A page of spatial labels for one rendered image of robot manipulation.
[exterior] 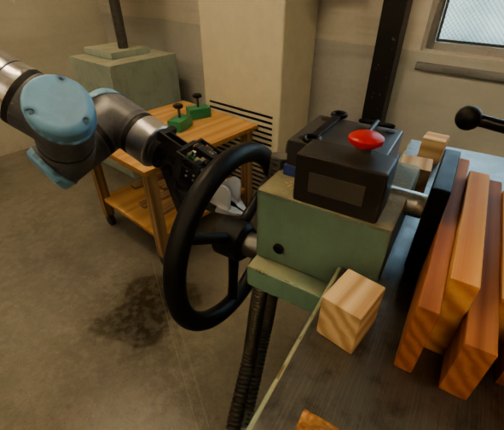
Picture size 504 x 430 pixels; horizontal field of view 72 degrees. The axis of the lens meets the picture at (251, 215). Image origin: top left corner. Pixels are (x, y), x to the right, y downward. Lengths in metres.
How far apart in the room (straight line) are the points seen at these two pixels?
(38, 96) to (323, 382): 0.49
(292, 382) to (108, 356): 1.21
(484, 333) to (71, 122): 0.51
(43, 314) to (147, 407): 0.63
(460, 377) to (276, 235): 0.20
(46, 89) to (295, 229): 0.39
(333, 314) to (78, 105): 0.44
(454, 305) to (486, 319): 0.02
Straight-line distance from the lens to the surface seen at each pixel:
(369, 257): 0.34
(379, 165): 0.30
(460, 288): 0.27
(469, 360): 0.27
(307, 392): 0.27
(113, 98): 0.74
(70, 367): 1.47
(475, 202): 0.36
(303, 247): 0.36
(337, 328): 0.28
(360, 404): 0.28
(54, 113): 0.55
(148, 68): 2.36
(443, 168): 0.35
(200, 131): 1.65
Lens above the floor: 1.14
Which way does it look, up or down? 36 degrees down
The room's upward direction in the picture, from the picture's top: straight up
